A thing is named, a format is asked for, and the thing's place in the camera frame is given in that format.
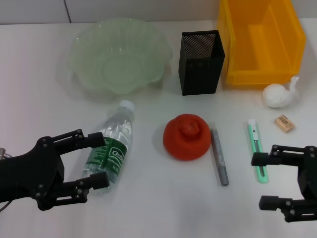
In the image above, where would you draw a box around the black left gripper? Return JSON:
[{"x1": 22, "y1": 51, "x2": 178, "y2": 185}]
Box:
[{"x1": 0, "y1": 128, "x2": 110, "y2": 211}]

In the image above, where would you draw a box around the green utility knife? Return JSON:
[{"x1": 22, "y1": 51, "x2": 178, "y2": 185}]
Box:
[{"x1": 247, "y1": 119, "x2": 269, "y2": 184}]

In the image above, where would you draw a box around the white paper ball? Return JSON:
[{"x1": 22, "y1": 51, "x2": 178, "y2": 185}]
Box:
[{"x1": 263, "y1": 76, "x2": 300, "y2": 109}]

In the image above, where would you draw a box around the yellow plastic bin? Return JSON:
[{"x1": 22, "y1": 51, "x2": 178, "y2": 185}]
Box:
[{"x1": 217, "y1": 0, "x2": 307, "y2": 86}]

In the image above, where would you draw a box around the black mesh pen holder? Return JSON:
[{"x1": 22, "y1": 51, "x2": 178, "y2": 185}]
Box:
[{"x1": 177, "y1": 30, "x2": 225, "y2": 96}]

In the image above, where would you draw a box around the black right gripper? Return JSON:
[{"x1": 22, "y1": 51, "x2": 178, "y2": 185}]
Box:
[{"x1": 251, "y1": 145, "x2": 317, "y2": 223}]

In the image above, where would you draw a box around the clear green-label water bottle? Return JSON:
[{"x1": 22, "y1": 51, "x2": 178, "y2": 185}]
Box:
[{"x1": 83, "y1": 100, "x2": 136, "y2": 195}]

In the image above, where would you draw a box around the beige eraser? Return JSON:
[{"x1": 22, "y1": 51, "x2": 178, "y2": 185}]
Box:
[{"x1": 273, "y1": 114, "x2": 296, "y2": 134}]

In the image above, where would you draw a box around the green glass fruit plate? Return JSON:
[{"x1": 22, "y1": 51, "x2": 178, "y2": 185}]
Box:
[{"x1": 70, "y1": 17, "x2": 173, "y2": 96}]

